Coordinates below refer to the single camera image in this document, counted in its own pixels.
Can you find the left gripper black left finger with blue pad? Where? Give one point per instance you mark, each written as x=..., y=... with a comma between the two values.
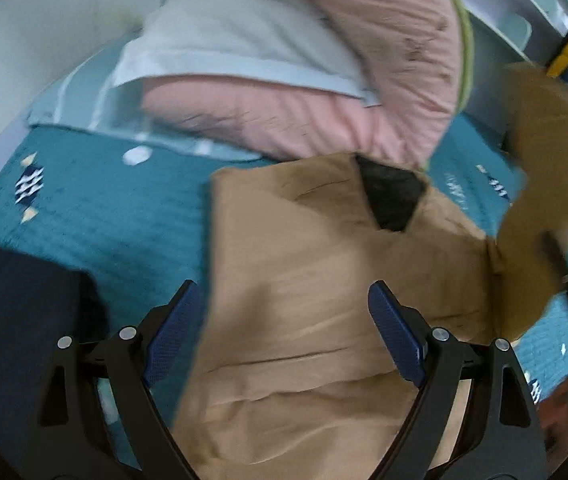
x=71, y=432

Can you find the white pillow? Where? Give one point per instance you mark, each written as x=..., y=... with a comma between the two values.
x=287, y=42

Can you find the teal knitted bed blanket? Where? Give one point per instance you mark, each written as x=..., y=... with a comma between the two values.
x=141, y=230

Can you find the light blue striped bedsheet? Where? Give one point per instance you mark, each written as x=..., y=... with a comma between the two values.
x=88, y=100

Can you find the dark navy garment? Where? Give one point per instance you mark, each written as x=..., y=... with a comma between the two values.
x=40, y=302

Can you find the pink quilted duvet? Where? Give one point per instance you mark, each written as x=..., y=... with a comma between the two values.
x=411, y=50

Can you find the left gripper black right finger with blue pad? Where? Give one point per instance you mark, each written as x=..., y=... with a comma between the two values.
x=473, y=417

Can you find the tan brown jacket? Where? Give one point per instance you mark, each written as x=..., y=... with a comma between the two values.
x=291, y=379

